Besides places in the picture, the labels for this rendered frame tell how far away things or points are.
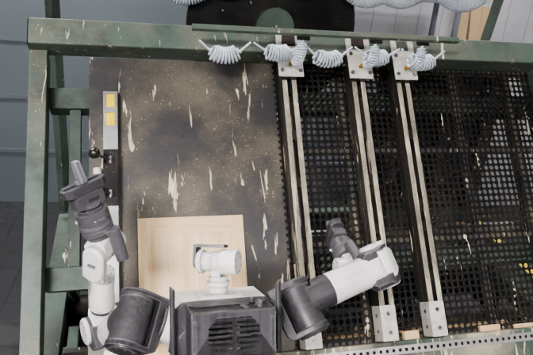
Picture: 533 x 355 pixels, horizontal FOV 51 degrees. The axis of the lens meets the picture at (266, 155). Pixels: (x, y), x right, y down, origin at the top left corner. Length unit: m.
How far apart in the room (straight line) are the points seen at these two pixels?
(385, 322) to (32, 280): 1.21
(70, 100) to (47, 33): 0.25
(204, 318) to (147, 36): 1.16
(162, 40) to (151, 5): 2.40
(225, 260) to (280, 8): 1.46
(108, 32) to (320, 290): 1.20
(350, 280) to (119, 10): 3.39
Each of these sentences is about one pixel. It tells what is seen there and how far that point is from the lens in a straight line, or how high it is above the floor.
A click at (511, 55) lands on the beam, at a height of 1.85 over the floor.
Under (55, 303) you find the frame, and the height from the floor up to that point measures 0.79.
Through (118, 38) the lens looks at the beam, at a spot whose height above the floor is 1.84.
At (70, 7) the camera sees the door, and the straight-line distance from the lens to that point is 4.61.
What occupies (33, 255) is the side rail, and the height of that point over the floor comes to 1.21.
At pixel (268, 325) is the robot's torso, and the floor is 1.38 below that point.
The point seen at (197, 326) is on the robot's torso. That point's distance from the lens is 1.33.
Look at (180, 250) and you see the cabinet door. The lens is 2.02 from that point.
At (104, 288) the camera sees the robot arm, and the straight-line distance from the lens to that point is 1.68.
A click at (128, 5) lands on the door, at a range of 4.55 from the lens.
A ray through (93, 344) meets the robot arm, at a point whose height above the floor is 1.13.
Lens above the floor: 2.22
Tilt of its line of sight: 21 degrees down
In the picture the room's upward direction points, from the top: 5 degrees clockwise
